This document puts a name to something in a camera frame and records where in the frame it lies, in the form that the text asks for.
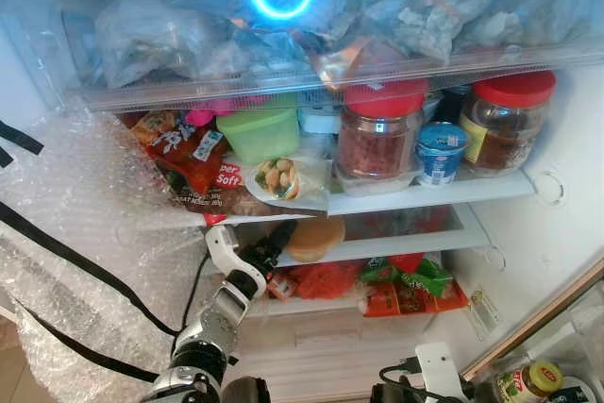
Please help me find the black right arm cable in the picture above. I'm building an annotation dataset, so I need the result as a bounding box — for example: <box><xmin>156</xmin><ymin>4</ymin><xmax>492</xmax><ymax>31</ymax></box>
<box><xmin>377</xmin><ymin>356</ymin><xmax>426</xmax><ymax>403</ymax></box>

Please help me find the blue yogurt cup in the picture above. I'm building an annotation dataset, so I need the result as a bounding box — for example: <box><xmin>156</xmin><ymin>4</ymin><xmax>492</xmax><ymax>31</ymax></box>
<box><xmin>416</xmin><ymin>123</ymin><xmax>470</xmax><ymax>187</ymax></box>

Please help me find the pink packet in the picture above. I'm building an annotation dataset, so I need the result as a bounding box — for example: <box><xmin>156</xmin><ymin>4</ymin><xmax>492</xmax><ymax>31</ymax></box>
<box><xmin>184</xmin><ymin>96</ymin><xmax>246</xmax><ymax>126</ymax></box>

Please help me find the wrapped plate of nuts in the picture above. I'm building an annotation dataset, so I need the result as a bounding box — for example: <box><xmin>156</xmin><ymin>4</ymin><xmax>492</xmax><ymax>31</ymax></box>
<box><xmin>253</xmin><ymin>156</ymin><xmax>331</xmax><ymax>210</ymax></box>

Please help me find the green plastic container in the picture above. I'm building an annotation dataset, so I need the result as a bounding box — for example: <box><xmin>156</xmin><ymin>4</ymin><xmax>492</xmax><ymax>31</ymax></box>
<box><xmin>215</xmin><ymin>96</ymin><xmax>301</xmax><ymax>166</ymax></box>

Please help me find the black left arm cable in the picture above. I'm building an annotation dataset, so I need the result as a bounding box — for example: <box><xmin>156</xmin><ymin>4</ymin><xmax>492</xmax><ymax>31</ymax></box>
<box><xmin>177</xmin><ymin>250</ymin><xmax>210</xmax><ymax>330</ymax></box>

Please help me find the white fridge crisper drawer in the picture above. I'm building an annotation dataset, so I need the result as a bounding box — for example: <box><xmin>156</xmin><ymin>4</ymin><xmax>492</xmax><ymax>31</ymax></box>
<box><xmin>241</xmin><ymin>307</ymin><xmax>475</xmax><ymax>378</ymax></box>

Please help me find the round brown bun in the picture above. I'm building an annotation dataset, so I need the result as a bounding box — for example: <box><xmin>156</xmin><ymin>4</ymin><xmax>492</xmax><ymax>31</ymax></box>
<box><xmin>285</xmin><ymin>217</ymin><xmax>346</xmax><ymax>263</ymax></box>

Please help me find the black strap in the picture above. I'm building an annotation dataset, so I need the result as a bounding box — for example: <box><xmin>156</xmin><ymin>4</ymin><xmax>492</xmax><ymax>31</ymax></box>
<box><xmin>0</xmin><ymin>200</ymin><xmax>182</xmax><ymax>338</ymax></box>
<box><xmin>0</xmin><ymin>299</ymin><xmax>163</xmax><ymax>385</ymax></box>

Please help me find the red-lidded jar with yellow label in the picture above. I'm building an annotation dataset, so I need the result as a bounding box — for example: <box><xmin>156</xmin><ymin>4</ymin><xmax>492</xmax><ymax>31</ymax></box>
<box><xmin>461</xmin><ymin>71</ymin><xmax>557</xmax><ymax>177</ymax></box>

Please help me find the green snack packet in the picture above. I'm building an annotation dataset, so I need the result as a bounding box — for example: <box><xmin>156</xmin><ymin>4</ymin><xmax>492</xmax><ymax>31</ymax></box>
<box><xmin>359</xmin><ymin>257</ymin><xmax>455</xmax><ymax>298</ymax></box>

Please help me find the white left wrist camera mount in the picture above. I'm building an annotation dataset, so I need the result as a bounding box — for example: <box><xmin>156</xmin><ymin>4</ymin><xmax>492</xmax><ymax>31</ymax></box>
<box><xmin>206</xmin><ymin>226</ymin><xmax>266</xmax><ymax>298</ymax></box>

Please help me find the clear container with white lid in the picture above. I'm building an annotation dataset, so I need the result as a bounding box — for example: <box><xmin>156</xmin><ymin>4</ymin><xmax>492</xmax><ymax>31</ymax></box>
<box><xmin>543</xmin><ymin>285</ymin><xmax>604</xmax><ymax>387</ymax></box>

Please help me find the red snack bag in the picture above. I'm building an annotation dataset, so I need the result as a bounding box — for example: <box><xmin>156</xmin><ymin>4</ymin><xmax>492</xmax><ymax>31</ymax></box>
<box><xmin>132</xmin><ymin>110</ymin><xmax>229</xmax><ymax>196</ymax></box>

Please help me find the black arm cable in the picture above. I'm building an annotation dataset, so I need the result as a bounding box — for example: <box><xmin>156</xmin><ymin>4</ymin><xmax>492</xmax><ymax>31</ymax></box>
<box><xmin>377</xmin><ymin>356</ymin><xmax>426</xmax><ymax>403</ymax></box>
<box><xmin>177</xmin><ymin>250</ymin><xmax>210</xmax><ymax>330</ymax></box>

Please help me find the orange red packet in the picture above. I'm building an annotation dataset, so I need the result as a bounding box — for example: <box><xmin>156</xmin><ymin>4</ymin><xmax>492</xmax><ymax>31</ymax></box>
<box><xmin>363</xmin><ymin>280</ymin><xmax>469</xmax><ymax>318</ymax></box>

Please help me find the bubble wrap sheet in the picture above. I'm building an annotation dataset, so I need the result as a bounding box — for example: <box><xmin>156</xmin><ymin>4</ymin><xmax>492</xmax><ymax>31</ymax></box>
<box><xmin>0</xmin><ymin>106</ymin><xmax>220</xmax><ymax>403</ymax></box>

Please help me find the yellow-lidded sauce jar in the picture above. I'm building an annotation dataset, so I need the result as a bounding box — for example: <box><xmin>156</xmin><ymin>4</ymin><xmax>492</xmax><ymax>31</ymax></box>
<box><xmin>493</xmin><ymin>361</ymin><xmax>565</xmax><ymax>403</ymax></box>

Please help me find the small white box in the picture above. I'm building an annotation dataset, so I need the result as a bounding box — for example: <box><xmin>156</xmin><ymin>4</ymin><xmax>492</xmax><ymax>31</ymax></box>
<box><xmin>300</xmin><ymin>101</ymin><xmax>343</xmax><ymax>136</ymax></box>

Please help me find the red Super Soft package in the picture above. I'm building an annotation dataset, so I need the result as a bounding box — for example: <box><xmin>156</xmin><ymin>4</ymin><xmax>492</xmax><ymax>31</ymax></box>
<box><xmin>170</xmin><ymin>158</ymin><xmax>248</xmax><ymax>217</ymax></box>

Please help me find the small orange packet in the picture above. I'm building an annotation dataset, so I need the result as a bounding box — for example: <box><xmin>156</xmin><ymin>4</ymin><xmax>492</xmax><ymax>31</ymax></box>
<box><xmin>267</xmin><ymin>271</ymin><xmax>299</xmax><ymax>303</ymax></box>

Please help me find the red bag of produce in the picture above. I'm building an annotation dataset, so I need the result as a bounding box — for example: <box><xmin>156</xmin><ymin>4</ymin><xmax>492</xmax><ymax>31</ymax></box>
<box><xmin>288</xmin><ymin>261</ymin><xmax>365</xmax><ymax>301</ymax></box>

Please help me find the white fridge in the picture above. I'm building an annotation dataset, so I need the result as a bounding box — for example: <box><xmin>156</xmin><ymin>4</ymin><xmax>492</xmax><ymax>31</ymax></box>
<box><xmin>0</xmin><ymin>0</ymin><xmax>604</xmax><ymax>403</ymax></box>

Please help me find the clear bag of frozen food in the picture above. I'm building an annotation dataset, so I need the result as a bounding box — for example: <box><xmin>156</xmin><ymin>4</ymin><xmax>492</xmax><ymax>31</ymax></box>
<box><xmin>363</xmin><ymin>0</ymin><xmax>511</xmax><ymax>60</ymax></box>
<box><xmin>462</xmin><ymin>0</ymin><xmax>604</xmax><ymax>51</ymax></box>
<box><xmin>94</xmin><ymin>0</ymin><xmax>229</xmax><ymax>89</ymax></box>

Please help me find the long glass fridge shelf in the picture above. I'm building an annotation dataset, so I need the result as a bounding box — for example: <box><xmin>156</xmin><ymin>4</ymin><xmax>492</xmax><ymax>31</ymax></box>
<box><xmin>203</xmin><ymin>169</ymin><xmax>539</xmax><ymax>227</ymax></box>

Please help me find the short glass fridge shelf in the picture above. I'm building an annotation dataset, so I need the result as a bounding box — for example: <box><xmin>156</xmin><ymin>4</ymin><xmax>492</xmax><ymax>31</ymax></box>
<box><xmin>283</xmin><ymin>203</ymin><xmax>492</xmax><ymax>268</ymax></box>

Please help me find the clear fridge drawer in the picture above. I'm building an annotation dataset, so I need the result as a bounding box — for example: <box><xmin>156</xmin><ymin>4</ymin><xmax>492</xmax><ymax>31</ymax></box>
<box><xmin>0</xmin><ymin>0</ymin><xmax>604</xmax><ymax>113</ymax></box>

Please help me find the red-lidded jar of red food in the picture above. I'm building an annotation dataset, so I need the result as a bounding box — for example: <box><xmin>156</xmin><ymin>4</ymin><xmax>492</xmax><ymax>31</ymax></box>
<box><xmin>338</xmin><ymin>80</ymin><xmax>428</xmax><ymax>182</ymax></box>

